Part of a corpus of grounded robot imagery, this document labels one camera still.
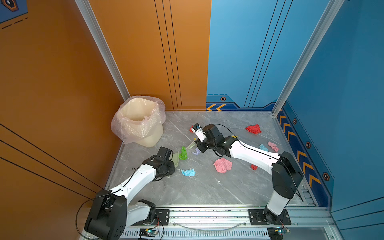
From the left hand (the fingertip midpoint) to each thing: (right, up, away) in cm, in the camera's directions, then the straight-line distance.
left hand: (172, 168), depth 87 cm
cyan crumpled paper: (+11, -2, 0) cm, 12 cm away
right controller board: (+53, -26, -17) cm, 61 cm away
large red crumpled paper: (+57, +23, +21) cm, 65 cm away
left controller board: (-9, -26, -17) cm, 32 cm away
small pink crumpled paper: (+66, +11, +11) cm, 68 cm away
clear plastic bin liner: (-30, +23, -7) cm, 38 cm away
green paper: (+6, +6, +7) cm, 11 cm away
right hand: (+14, +17, -2) cm, 22 cm away
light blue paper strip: (+58, +11, +12) cm, 61 cm away
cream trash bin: (-16, +28, -7) cm, 33 cm away
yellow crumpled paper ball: (+31, +21, -24) cm, 44 cm away
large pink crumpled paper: (+30, +1, +2) cm, 30 cm away
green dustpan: (+2, +5, +3) cm, 6 cm away
